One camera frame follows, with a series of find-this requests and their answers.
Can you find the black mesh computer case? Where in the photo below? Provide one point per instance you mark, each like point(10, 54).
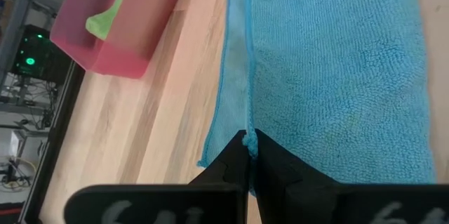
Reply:
point(42, 62)

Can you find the bright green microfiber towel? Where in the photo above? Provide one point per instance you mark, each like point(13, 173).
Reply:
point(105, 24)

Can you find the bright blue microfiber towel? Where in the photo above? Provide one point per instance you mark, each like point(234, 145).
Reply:
point(333, 76)

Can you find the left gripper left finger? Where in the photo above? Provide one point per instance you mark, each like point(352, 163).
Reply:
point(158, 204)

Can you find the red plastic tray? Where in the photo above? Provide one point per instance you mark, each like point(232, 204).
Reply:
point(140, 41)

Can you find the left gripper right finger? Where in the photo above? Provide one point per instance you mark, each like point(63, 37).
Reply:
point(315, 203)

